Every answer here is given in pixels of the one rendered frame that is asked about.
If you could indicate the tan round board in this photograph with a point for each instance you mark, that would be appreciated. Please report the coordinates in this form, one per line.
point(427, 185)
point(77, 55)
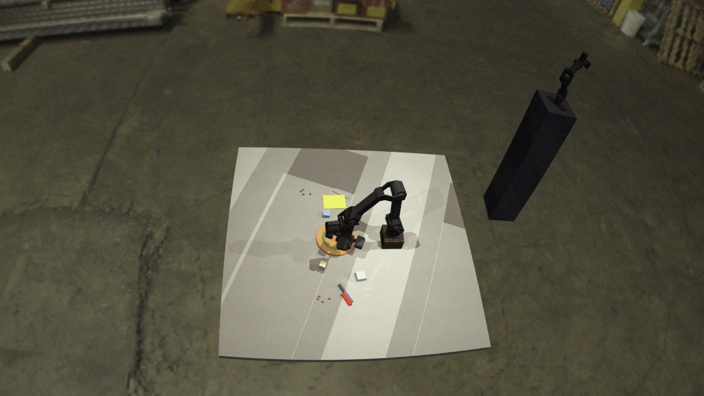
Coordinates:
point(330, 242)

